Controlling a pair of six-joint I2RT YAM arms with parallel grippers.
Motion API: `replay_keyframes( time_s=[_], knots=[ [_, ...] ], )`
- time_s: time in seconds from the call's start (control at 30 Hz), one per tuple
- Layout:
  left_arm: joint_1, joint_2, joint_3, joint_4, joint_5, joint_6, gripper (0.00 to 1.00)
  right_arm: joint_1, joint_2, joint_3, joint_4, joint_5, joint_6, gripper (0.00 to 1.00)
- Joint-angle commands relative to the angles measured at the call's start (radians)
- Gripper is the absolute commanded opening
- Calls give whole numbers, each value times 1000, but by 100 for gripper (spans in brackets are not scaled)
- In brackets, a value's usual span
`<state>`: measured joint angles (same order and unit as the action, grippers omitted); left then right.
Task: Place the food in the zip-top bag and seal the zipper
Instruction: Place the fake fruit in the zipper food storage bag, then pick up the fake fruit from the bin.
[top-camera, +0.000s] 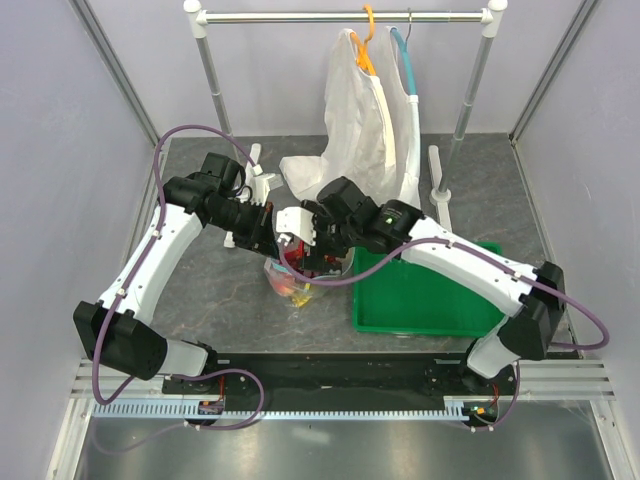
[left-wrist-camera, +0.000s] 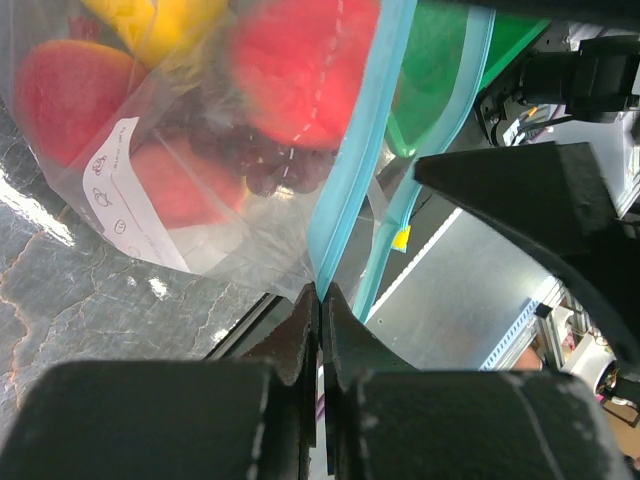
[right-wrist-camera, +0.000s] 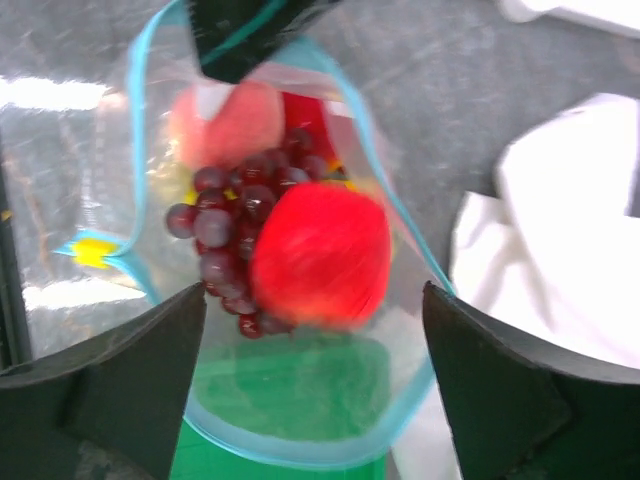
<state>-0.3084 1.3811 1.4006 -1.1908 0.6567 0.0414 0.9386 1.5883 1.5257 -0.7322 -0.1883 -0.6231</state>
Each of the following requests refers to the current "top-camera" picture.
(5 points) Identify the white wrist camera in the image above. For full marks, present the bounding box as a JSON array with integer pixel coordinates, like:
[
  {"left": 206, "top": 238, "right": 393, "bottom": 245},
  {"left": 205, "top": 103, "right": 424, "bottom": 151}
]
[
  {"left": 275, "top": 207, "right": 316, "bottom": 246},
  {"left": 246, "top": 164, "right": 284, "bottom": 206}
]

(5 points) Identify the silver clothes rack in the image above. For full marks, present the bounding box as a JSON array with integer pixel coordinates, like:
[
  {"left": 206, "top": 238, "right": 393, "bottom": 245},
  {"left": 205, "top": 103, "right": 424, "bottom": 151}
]
[{"left": 182, "top": 0, "right": 509, "bottom": 221}]

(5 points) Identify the white garment on orange hanger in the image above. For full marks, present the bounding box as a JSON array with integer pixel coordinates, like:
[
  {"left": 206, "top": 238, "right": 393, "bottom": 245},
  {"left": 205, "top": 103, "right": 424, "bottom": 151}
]
[{"left": 280, "top": 29, "right": 396, "bottom": 204}]

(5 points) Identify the red strawberry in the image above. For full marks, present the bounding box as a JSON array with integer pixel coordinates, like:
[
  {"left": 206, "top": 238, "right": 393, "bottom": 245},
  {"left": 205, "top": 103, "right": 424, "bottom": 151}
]
[{"left": 285, "top": 241, "right": 306, "bottom": 269}]

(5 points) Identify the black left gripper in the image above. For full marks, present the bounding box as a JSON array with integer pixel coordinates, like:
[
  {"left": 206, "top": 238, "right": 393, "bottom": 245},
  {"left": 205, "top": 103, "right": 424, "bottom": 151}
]
[{"left": 209, "top": 199, "right": 280, "bottom": 260}]

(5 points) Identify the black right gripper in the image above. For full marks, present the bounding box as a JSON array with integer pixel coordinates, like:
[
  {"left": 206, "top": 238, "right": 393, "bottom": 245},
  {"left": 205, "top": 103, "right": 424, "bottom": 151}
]
[{"left": 298, "top": 199, "right": 360, "bottom": 276}]

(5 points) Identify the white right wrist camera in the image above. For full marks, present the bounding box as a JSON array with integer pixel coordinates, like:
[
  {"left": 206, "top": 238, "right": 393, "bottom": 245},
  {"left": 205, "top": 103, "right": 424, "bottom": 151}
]
[{"left": 275, "top": 207, "right": 316, "bottom": 246}]

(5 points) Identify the teal hanger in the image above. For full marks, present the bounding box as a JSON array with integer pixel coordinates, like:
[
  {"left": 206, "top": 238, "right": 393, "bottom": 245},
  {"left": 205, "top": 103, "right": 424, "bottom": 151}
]
[{"left": 390, "top": 10, "right": 418, "bottom": 96}]

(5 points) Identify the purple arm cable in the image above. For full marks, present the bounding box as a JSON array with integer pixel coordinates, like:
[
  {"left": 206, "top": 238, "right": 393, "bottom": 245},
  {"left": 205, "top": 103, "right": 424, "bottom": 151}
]
[
  {"left": 278, "top": 237, "right": 611, "bottom": 434},
  {"left": 92, "top": 124, "right": 266, "bottom": 455}
]

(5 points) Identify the orange hanger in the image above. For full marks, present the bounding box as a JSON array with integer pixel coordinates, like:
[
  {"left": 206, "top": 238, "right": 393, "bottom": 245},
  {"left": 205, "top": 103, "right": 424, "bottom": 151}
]
[{"left": 350, "top": 4, "right": 376, "bottom": 76}]

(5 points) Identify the white garment on teal hanger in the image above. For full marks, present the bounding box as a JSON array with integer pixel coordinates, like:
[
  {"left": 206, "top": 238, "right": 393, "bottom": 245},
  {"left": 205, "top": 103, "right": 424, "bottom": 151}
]
[{"left": 370, "top": 27, "right": 421, "bottom": 209}]

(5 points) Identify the peach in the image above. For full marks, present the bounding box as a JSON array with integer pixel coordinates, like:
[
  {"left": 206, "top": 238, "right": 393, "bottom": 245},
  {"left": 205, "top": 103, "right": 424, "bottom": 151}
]
[{"left": 271, "top": 280, "right": 303, "bottom": 297}]

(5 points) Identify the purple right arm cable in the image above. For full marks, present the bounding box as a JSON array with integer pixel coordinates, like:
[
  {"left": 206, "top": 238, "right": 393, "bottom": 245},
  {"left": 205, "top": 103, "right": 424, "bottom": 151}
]
[{"left": 278, "top": 237, "right": 611, "bottom": 434}]

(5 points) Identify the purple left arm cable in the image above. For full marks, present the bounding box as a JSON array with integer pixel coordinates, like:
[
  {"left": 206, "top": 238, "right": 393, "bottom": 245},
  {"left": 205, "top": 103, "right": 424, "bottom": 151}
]
[{"left": 92, "top": 124, "right": 266, "bottom": 455}]

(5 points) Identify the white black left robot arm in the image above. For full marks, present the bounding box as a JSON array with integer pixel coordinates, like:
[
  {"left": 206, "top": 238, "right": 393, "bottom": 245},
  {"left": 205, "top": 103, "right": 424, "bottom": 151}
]
[{"left": 73, "top": 153, "right": 283, "bottom": 393}]

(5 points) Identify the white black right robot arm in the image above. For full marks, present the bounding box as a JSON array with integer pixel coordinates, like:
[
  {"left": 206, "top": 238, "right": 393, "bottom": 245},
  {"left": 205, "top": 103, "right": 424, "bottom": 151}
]
[{"left": 296, "top": 177, "right": 566, "bottom": 394}]

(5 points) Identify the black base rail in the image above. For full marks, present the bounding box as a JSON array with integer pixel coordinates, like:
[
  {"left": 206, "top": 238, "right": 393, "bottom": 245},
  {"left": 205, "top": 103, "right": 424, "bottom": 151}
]
[{"left": 162, "top": 353, "right": 520, "bottom": 430}]

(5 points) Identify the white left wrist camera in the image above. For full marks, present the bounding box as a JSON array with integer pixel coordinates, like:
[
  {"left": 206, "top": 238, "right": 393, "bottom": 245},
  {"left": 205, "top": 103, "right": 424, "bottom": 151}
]
[{"left": 246, "top": 164, "right": 284, "bottom": 206}]

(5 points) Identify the green plastic tray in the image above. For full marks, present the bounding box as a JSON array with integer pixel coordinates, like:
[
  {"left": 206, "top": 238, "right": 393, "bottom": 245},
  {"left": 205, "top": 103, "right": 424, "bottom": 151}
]
[{"left": 352, "top": 260, "right": 503, "bottom": 338}]

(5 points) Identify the light blue cable duct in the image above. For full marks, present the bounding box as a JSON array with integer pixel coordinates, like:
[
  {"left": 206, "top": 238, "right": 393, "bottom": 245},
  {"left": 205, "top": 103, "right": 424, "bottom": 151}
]
[{"left": 92, "top": 398, "right": 468, "bottom": 421}]

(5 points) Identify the clear zip top bag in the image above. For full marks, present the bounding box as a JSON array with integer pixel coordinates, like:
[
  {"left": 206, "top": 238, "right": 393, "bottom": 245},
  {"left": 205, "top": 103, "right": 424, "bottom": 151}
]
[{"left": 264, "top": 248, "right": 355, "bottom": 308}]

